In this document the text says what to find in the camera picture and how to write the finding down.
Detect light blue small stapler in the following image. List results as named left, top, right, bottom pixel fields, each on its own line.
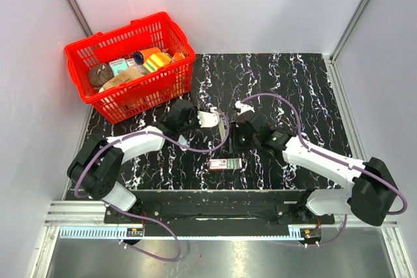
left=178, top=135, right=189, bottom=151

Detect white black large stapler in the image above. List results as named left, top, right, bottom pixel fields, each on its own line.
left=218, top=117, right=229, bottom=143

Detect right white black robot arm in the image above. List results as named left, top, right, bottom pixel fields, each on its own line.
left=231, top=111, right=397, bottom=227

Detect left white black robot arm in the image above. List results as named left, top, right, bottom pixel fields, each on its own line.
left=67, top=100, right=230, bottom=223

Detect red staple box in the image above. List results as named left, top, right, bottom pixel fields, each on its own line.
left=208, top=158, right=242, bottom=171

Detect red plastic shopping basket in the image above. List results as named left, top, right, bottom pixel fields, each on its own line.
left=65, top=12, right=196, bottom=124

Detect orange small packet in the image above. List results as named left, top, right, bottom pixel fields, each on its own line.
left=171, top=52, right=185, bottom=63

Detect yellow green striped sponge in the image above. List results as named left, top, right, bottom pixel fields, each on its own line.
left=143, top=52, right=172, bottom=73

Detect brown cardboard package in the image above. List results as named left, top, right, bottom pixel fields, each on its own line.
left=99, top=65, right=148, bottom=92

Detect orange cylinder blue cap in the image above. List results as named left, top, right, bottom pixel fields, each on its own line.
left=133, top=47, right=161, bottom=64

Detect teal small box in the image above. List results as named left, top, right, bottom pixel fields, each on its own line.
left=109, top=58, right=129, bottom=76

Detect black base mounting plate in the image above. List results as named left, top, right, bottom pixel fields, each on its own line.
left=103, top=189, right=335, bottom=238

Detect brown round bun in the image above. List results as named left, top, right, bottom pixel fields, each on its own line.
left=88, top=63, right=114, bottom=89

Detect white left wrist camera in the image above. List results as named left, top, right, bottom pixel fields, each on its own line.
left=197, top=107, right=220, bottom=128

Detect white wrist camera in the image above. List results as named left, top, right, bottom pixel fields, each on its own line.
left=235, top=100, right=255, bottom=116
left=197, top=107, right=220, bottom=128

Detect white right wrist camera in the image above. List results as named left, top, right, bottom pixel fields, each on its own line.
left=235, top=100, right=255, bottom=116

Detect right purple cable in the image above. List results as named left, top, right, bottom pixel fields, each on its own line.
left=239, top=92, right=408, bottom=248

